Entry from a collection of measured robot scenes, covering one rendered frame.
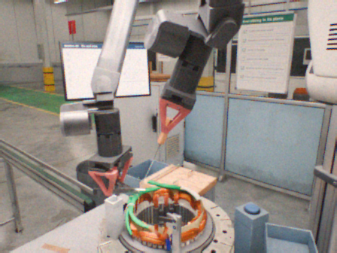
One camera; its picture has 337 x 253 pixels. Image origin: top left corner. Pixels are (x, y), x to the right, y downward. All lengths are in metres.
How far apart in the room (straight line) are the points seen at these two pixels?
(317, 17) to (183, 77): 0.43
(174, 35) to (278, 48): 2.31
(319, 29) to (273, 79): 1.99
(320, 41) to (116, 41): 0.51
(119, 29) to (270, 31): 2.24
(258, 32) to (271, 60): 0.31
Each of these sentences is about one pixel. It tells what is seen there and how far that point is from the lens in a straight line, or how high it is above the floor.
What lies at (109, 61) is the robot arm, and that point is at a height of 1.47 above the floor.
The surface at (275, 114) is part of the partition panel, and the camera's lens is 2.83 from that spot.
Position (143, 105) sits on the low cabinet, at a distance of 2.99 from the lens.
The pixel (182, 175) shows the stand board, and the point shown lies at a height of 1.07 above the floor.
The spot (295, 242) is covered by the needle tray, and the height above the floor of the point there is 1.03.
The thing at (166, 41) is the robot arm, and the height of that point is 1.51.
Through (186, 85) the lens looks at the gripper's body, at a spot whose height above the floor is 1.43.
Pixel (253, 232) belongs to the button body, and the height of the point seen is 0.99.
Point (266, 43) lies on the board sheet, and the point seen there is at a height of 1.60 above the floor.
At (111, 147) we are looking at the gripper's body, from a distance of 0.60.
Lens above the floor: 1.49
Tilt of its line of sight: 15 degrees down
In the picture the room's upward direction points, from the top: straight up
